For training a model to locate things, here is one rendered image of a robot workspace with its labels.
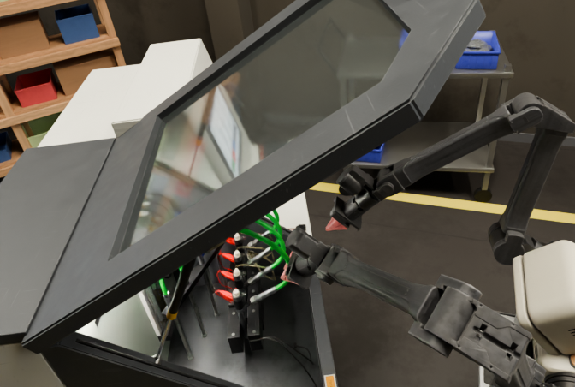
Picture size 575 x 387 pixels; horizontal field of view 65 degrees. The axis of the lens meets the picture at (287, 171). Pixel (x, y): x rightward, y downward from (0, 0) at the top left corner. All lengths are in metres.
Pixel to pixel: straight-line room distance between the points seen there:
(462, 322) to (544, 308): 0.40
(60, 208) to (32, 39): 3.05
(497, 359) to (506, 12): 3.24
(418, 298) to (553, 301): 0.40
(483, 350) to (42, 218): 1.00
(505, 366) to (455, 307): 0.10
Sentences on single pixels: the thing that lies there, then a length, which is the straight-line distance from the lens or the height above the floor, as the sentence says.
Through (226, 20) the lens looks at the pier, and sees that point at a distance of 3.99.
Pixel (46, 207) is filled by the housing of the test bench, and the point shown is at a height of 1.50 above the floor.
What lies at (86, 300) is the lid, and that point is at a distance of 0.87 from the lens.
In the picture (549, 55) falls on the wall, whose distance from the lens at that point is 3.94.
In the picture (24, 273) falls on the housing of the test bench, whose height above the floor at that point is 1.50.
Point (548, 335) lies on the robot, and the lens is 1.15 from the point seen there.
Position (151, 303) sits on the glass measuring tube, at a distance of 1.47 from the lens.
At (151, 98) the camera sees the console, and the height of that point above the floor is 1.55.
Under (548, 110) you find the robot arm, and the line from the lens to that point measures 1.18.
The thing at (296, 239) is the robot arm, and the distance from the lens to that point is 1.07.
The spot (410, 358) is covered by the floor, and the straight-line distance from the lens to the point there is 2.57.
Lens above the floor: 2.17
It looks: 35 degrees down
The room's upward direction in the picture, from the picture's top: 7 degrees counter-clockwise
